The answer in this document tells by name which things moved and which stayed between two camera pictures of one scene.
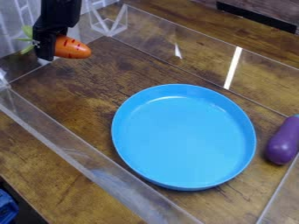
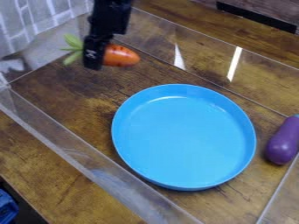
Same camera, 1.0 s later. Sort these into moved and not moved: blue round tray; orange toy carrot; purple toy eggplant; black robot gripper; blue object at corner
Moved: orange toy carrot; black robot gripper
Not moved: blue round tray; blue object at corner; purple toy eggplant
